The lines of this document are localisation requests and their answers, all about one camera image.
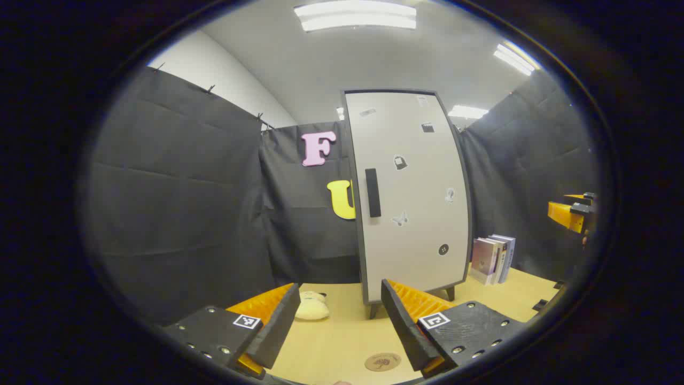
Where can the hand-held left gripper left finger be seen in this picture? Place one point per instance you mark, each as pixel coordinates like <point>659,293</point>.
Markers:
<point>280,331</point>

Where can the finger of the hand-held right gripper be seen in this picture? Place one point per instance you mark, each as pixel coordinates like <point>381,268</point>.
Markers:
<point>564,214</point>

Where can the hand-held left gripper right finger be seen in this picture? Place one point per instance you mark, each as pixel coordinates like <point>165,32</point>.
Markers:
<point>403,331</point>

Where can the round brown coaster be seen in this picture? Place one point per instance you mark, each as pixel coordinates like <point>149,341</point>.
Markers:
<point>382,362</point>

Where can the dark grey cabinet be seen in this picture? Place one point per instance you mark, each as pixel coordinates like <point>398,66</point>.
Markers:
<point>450,293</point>

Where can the light grey cabinet door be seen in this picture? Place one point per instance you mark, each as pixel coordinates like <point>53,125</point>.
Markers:
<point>411,224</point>

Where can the cream plush toy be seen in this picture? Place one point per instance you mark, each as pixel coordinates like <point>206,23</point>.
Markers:
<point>311,307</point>

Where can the blue grey book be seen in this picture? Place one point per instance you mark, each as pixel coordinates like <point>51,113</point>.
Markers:
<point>509,256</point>

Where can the white book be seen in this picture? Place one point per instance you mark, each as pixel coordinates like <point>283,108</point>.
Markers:
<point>501,262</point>

